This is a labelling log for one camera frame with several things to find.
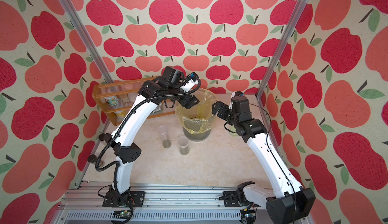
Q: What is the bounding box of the green jar lid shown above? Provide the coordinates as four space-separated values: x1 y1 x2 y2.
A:
228 127 238 137

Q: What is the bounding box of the tall clear jar with beans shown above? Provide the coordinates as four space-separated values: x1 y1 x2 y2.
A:
158 126 171 149

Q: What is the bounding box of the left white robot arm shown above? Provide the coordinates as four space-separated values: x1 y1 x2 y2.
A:
95 66 202 209

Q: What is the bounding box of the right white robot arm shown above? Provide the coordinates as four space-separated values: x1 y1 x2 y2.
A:
212 95 316 224

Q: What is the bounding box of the short clear jar with beans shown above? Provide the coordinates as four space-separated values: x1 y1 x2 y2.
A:
178 137 190 155

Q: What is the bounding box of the grey bin with yellow bag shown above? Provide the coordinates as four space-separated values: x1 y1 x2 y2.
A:
175 89 217 142

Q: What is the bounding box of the orange wooden shelf rack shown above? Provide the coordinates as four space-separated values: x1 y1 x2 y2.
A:
92 76 182 126

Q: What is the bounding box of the white printed cup on shelf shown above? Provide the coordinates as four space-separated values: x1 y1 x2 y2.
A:
105 96 119 106

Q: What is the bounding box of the small circuit board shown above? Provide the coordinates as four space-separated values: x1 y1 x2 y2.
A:
112 210 132 219

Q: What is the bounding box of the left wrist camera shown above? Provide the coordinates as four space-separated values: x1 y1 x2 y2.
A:
180 72 201 92

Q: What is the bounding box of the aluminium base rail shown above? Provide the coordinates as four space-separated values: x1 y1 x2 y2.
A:
54 182 313 224

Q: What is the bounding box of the left aluminium frame post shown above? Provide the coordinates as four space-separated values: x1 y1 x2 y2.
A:
59 0 114 83

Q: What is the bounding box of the aluminium frame post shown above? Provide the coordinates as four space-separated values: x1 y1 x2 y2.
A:
59 0 114 83
256 0 309 101

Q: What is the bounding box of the right aluminium frame post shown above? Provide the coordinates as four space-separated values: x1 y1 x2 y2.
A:
256 0 309 101

